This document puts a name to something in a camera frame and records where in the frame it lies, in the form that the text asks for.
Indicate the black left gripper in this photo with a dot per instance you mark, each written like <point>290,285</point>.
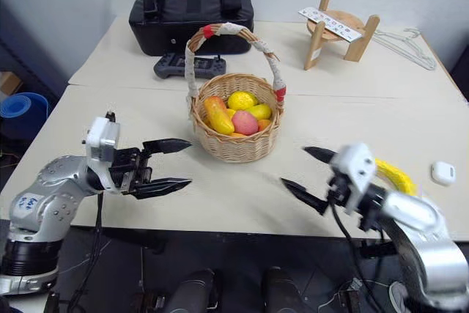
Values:
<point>130,170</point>

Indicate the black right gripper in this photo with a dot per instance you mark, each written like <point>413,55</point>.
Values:
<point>338,190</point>

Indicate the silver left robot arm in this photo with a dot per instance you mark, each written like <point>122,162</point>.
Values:
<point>47,195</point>

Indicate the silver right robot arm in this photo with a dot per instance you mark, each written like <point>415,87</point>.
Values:
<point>436,247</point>

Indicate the small orange fruit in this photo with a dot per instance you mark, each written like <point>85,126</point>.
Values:
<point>264,125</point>

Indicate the long orange yellow mango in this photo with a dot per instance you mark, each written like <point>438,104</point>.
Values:
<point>218,115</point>

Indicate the yellow green pear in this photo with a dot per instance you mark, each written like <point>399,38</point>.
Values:
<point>261,111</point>

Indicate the yellow banana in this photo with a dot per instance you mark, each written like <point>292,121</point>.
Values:
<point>397,177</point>

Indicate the pink peach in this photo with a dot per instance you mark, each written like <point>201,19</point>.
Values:
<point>244,122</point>

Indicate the grey handheld controller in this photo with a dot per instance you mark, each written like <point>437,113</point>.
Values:
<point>172,67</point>

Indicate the round yellow lemon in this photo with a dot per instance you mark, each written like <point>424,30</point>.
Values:
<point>242,100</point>

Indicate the dark rounded shape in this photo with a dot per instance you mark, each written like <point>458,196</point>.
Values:
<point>192,291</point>
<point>282,291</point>

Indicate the small white case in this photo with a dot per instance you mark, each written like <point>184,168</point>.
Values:
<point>443,173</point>

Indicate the black padded bag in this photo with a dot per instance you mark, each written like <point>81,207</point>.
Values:
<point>176,23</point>

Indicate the white sneaker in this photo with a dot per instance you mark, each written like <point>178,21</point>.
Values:
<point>398,296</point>

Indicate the white printed card strip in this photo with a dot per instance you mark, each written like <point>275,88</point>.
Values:
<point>329,22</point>

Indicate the wooden stand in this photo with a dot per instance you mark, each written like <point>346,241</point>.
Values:
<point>333,21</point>

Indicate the blue roll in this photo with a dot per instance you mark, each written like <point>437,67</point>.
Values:
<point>22,111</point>

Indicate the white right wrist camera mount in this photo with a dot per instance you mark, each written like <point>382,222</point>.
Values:
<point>353,170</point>

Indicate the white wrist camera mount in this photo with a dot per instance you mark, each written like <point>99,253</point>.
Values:
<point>100,137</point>
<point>353,170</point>

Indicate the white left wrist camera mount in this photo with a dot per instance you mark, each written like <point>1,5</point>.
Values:
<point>100,137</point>

